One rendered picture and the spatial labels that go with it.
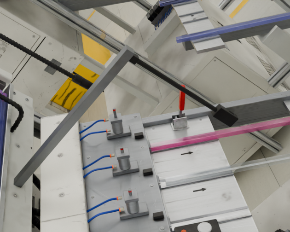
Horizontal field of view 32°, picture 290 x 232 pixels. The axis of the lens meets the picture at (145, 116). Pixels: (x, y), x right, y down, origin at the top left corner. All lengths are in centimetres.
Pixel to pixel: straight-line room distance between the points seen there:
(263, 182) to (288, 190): 97
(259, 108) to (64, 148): 47
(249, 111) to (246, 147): 117
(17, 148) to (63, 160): 9
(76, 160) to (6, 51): 99
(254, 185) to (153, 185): 151
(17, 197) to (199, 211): 33
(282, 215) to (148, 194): 56
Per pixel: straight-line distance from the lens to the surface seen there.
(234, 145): 234
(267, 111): 123
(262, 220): 145
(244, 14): 316
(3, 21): 187
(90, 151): 103
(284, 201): 142
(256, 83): 217
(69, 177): 96
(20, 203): 90
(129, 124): 108
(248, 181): 246
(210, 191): 100
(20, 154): 99
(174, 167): 105
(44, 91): 201
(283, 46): 149
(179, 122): 114
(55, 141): 85
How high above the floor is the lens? 165
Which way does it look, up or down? 29 degrees down
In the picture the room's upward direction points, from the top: 61 degrees counter-clockwise
